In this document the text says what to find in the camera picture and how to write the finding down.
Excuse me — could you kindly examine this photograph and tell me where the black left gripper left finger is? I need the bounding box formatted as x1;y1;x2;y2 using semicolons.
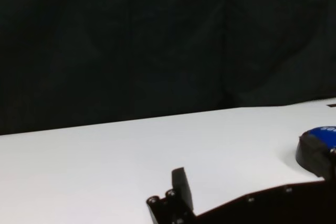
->
146;167;197;224

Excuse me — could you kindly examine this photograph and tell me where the black fabric backdrop curtain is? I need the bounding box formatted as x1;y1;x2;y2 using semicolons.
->
0;0;336;137

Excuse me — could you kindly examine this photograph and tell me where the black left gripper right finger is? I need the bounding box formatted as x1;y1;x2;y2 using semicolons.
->
299;134;336;182

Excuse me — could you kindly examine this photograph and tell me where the blue round push button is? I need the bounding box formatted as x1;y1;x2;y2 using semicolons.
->
295;126;336;173

